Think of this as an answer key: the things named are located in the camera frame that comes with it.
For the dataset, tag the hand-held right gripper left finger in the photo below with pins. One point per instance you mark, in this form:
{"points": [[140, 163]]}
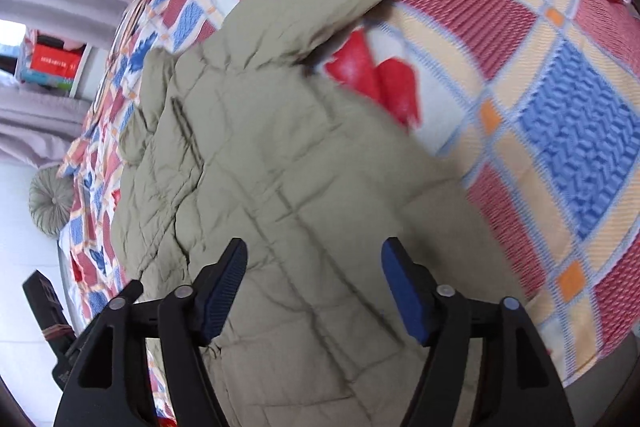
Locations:
{"points": [[225, 287]]}

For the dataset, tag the red box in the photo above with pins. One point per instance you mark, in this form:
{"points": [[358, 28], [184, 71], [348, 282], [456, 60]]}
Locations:
{"points": [[52, 59]]}

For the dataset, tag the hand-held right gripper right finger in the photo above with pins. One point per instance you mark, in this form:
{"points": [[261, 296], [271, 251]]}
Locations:
{"points": [[402, 287]]}

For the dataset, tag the white shelf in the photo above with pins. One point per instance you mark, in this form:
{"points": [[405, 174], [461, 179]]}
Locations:
{"points": [[82, 67]]}

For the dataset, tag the round grey-green cushion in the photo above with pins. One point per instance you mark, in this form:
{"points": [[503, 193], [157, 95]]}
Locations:
{"points": [[47, 202]]}

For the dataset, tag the beige quilted duvet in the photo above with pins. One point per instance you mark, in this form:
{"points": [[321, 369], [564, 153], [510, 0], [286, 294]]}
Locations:
{"points": [[280, 157]]}

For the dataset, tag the patchwork printed bedspread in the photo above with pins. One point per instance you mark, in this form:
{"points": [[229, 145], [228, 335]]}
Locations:
{"points": [[550, 107]]}

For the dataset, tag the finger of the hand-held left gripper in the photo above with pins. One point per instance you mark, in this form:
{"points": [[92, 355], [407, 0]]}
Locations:
{"points": [[134, 290]]}

